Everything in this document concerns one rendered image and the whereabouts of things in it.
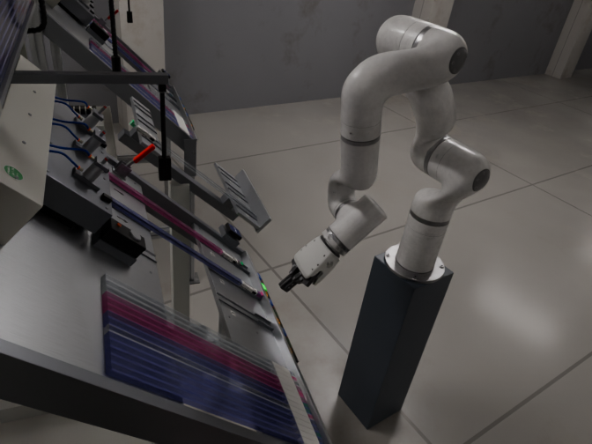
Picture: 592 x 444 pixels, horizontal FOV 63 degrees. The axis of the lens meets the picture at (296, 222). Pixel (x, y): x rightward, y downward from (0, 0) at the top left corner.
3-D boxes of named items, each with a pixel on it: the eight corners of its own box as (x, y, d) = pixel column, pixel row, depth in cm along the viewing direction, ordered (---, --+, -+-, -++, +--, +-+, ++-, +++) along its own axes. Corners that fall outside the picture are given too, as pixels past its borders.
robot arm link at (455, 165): (429, 201, 150) (452, 129, 137) (476, 233, 138) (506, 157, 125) (401, 209, 144) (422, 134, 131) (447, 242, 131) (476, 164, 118)
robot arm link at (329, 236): (355, 256, 126) (346, 263, 126) (341, 236, 132) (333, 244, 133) (337, 240, 120) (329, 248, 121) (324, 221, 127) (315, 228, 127)
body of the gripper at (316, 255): (349, 262, 125) (317, 289, 127) (333, 239, 133) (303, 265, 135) (333, 247, 120) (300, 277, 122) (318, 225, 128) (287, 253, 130)
